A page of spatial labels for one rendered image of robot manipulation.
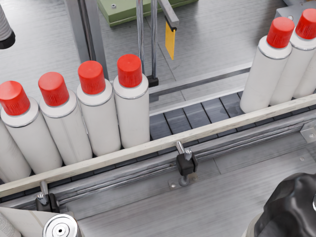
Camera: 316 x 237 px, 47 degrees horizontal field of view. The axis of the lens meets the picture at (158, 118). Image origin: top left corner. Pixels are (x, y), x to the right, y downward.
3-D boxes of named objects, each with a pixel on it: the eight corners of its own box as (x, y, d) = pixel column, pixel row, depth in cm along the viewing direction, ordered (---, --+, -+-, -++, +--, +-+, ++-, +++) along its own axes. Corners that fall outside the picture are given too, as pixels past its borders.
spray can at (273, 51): (246, 121, 68) (276, 39, 51) (234, 99, 71) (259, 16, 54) (271, 114, 69) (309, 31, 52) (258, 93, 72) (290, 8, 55)
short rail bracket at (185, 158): (178, 192, 66) (183, 161, 56) (173, 177, 67) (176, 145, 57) (195, 186, 66) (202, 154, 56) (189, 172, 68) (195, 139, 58)
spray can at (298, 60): (273, 113, 69) (311, 31, 52) (256, 94, 72) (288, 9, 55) (295, 103, 71) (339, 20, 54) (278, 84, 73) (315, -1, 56)
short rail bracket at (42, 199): (51, 233, 61) (30, 207, 51) (44, 200, 65) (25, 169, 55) (69, 227, 62) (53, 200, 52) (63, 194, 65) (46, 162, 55)
